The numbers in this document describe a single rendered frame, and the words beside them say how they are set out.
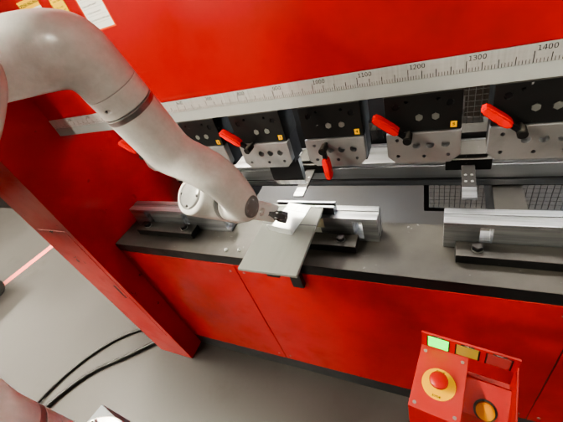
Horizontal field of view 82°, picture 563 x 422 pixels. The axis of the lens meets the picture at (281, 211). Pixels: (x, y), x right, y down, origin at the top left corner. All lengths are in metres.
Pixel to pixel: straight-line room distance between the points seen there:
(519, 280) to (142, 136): 0.89
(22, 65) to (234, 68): 0.43
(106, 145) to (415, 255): 1.26
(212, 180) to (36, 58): 0.29
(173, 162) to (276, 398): 1.43
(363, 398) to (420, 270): 0.91
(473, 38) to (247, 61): 0.45
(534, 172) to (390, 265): 0.51
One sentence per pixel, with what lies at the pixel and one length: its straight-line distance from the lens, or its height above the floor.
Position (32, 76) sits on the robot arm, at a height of 1.60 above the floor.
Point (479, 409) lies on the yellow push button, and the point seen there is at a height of 0.73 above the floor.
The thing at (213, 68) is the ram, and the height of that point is 1.46.
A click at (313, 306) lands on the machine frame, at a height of 0.64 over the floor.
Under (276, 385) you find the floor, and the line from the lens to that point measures 1.85.
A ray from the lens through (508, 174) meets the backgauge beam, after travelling 1.21.
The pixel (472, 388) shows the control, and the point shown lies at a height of 0.74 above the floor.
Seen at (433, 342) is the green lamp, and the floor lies 0.81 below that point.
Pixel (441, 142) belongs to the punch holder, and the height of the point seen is 1.23.
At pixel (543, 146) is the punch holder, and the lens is 0.83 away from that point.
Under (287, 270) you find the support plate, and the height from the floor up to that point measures 1.00.
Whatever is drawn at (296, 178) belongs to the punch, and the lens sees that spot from 0.97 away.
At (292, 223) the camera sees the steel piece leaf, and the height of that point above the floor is 1.00.
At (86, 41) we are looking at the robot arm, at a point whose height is 1.62.
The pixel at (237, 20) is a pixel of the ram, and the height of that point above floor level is 1.55.
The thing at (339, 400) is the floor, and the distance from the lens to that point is 1.76.
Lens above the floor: 1.64
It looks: 38 degrees down
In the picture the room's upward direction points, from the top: 21 degrees counter-clockwise
